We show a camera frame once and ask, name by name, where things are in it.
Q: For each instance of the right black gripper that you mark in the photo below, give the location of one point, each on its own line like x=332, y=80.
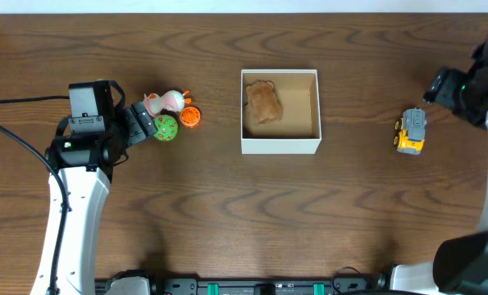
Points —
x=440, y=88

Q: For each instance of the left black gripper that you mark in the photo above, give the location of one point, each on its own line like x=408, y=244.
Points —
x=136, y=124

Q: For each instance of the grey yellow toy truck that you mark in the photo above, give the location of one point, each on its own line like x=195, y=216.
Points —
x=410, y=131

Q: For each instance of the brown plush toy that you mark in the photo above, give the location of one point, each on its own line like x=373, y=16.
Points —
x=263, y=103

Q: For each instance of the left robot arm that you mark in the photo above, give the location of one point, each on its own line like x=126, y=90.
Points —
x=78, y=193

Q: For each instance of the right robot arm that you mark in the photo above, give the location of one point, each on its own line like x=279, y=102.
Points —
x=460, y=265

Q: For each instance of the green ball with orange numbers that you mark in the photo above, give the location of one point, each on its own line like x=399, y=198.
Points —
x=167, y=127

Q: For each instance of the white pink toy animal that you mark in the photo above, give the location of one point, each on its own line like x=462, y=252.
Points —
x=172, y=100

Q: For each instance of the orange round toy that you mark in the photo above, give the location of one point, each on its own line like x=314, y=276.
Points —
x=190, y=117

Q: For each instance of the white cardboard box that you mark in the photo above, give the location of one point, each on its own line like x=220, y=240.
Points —
x=300, y=129

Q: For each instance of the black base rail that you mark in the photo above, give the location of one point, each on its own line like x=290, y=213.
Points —
x=243, y=287

